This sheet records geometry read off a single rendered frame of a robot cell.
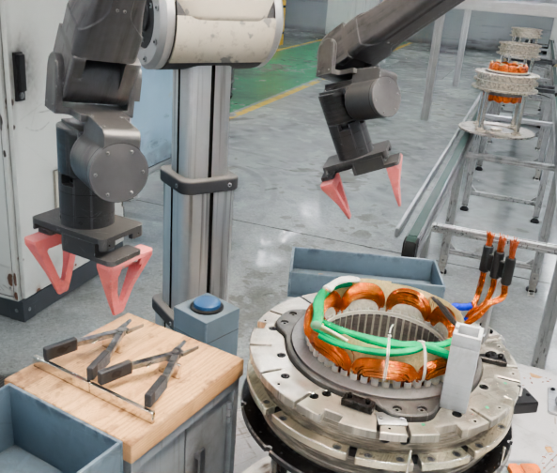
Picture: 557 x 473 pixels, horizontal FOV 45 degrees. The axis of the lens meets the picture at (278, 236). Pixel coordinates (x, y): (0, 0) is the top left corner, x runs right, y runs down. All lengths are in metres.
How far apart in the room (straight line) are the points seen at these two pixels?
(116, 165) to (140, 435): 0.27
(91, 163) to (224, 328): 0.46
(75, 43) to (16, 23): 2.17
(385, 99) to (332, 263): 0.34
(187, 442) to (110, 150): 0.36
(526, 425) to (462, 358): 0.63
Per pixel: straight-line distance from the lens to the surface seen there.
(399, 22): 0.97
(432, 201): 2.53
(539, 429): 1.34
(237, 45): 1.08
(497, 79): 3.61
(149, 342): 0.87
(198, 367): 0.82
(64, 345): 0.82
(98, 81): 0.69
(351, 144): 1.03
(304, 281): 1.08
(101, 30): 0.65
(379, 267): 1.19
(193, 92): 1.10
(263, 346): 0.81
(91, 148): 0.64
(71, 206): 0.72
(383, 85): 0.98
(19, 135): 2.88
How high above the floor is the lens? 1.51
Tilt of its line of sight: 22 degrees down
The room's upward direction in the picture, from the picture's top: 4 degrees clockwise
